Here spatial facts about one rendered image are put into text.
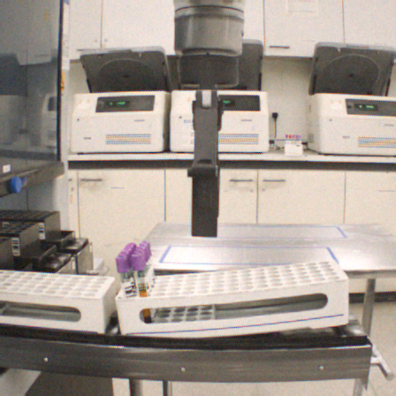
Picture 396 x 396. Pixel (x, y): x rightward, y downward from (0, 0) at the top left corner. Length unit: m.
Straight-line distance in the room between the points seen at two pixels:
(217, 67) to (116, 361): 0.39
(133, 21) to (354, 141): 1.54
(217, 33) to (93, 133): 2.46
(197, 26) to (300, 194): 2.43
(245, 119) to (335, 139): 0.53
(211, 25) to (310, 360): 0.43
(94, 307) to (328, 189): 2.46
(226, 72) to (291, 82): 2.99
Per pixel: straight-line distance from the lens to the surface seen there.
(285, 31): 3.32
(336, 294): 0.67
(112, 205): 3.07
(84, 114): 3.09
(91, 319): 0.69
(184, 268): 0.98
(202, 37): 0.64
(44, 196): 1.29
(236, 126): 2.97
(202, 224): 0.61
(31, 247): 1.08
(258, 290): 0.66
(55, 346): 0.71
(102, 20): 3.41
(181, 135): 2.98
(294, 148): 2.95
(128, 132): 3.01
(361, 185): 3.09
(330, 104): 3.07
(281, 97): 3.62
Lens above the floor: 1.09
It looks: 8 degrees down
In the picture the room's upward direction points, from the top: straight up
